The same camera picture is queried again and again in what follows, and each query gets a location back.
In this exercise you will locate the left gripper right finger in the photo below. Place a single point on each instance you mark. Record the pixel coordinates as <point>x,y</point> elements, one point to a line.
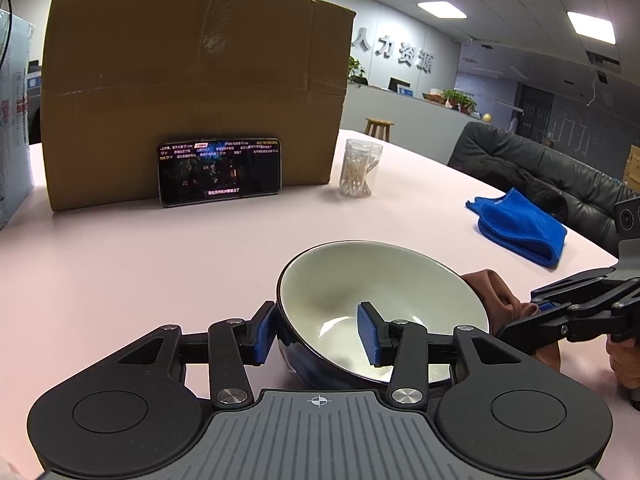
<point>377,340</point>

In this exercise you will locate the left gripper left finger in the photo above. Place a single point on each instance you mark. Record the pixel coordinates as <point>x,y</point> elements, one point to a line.
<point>261,331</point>

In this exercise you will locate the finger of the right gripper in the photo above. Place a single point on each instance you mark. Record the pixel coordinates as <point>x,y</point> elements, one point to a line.
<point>566,321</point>
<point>584,293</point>

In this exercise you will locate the white bowl dark outside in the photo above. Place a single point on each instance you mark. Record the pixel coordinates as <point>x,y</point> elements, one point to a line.
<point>319,292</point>

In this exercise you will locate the brown cloth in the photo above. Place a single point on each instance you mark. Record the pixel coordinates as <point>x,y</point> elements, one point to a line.
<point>501,305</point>

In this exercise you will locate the right hand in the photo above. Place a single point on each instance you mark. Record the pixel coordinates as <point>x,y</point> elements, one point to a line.
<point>625,363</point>

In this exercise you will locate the black leather chair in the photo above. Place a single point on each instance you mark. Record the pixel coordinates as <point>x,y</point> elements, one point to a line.
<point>581,197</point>

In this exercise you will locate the blue microfiber cloth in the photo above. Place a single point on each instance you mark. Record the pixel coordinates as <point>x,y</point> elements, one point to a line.
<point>513,222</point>

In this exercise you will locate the clear cotton swab jar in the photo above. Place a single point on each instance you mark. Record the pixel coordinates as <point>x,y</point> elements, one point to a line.
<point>360,161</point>

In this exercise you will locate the black smartphone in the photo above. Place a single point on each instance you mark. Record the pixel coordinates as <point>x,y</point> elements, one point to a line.
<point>212,170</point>

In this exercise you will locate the wooden stool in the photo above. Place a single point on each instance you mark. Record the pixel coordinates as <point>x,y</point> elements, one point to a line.
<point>378,129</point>

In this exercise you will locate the white reception counter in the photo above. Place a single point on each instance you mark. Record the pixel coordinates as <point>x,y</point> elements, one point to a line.
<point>417,125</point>

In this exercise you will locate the computer monitor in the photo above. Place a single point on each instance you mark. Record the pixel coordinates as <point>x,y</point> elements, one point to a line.
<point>399,86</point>

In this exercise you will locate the potted green plant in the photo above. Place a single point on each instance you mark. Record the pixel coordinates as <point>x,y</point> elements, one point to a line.
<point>356,73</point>

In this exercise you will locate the white printed carton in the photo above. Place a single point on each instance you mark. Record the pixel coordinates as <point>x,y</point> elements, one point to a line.
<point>16,179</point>

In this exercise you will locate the brown cardboard box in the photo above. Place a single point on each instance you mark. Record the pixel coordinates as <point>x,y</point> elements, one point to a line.
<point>122,77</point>

